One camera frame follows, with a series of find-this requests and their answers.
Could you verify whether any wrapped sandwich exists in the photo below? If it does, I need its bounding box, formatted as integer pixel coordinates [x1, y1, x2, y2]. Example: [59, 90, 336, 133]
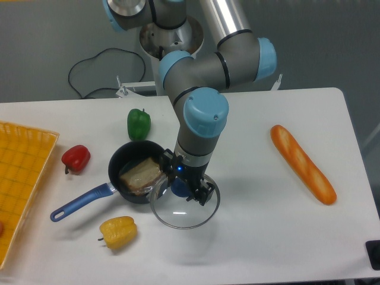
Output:
[119, 157, 162, 196]

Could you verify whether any black cable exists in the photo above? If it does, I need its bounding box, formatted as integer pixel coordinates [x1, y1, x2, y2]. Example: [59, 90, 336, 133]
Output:
[68, 47, 147, 99]

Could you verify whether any red bell pepper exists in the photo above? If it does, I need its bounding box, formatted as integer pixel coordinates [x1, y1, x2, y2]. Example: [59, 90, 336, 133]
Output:
[61, 145, 91, 175]

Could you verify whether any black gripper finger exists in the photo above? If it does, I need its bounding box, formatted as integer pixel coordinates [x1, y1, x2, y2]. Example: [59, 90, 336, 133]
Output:
[198, 181, 214, 206]
[159, 149, 175, 185]

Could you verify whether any dark blue saucepan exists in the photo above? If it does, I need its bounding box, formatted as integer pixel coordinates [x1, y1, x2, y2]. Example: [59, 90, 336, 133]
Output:
[50, 141, 164, 222]

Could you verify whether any glass pot lid blue knob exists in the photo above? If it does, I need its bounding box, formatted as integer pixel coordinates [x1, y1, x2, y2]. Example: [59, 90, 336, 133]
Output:
[148, 175, 220, 230]

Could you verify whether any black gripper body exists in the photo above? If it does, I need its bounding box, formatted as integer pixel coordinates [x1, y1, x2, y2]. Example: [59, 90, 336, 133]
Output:
[167, 153, 214, 203]

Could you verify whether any green bell pepper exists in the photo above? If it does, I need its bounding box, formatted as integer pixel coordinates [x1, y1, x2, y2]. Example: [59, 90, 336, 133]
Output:
[126, 109, 151, 141]

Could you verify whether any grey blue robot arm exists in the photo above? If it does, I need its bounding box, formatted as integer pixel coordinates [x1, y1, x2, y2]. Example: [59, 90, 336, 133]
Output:
[103, 1, 277, 204]

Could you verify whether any yellow wicker basket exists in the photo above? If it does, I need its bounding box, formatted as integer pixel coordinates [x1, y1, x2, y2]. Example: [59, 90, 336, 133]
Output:
[1, 121, 59, 268]

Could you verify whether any orange baguette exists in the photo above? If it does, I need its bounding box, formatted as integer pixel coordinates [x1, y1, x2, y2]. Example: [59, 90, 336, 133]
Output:
[270, 125, 337, 205]

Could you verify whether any black device at edge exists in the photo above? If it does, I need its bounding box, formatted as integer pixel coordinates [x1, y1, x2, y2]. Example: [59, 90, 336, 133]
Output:
[365, 240, 380, 271]

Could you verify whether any yellow bell pepper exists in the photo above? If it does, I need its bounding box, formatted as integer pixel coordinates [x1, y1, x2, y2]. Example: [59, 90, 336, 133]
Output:
[99, 216, 138, 250]

